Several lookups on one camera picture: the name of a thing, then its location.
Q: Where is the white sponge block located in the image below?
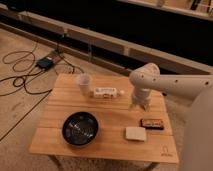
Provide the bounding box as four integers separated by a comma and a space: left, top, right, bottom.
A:
125, 127, 147, 141

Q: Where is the white plastic bottle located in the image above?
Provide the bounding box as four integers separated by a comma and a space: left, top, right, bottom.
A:
91, 87, 124, 99

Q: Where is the black power adapter box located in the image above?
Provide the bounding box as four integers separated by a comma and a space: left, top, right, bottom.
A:
36, 57, 54, 70

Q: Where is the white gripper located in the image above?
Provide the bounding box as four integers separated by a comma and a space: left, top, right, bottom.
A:
128, 87, 151, 111

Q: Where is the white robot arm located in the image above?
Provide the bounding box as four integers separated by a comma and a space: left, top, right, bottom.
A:
129, 63, 213, 171

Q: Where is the wooden folding table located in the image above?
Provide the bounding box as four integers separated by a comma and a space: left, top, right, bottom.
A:
29, 74, 179, 163

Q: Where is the black ceramic bowl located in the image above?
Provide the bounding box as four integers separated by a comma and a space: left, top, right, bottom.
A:
62, 111, 99, 146

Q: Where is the white ceramic cup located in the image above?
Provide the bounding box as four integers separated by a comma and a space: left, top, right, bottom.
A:
76, 73, 91, 95

